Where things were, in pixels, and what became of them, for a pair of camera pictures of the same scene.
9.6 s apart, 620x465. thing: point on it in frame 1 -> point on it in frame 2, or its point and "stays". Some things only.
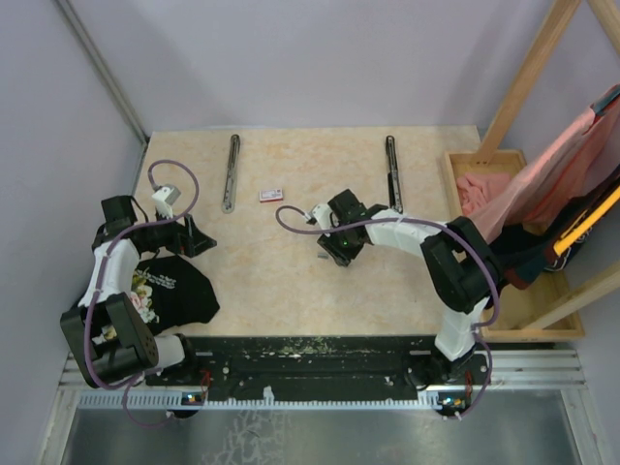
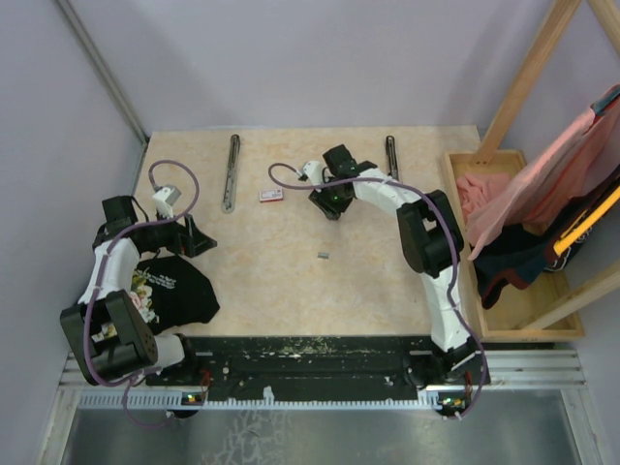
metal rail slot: [393, 175] stays
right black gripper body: [341, 245] -> [331, 201]
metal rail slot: [231, 186] stays
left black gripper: [195, 239] stays
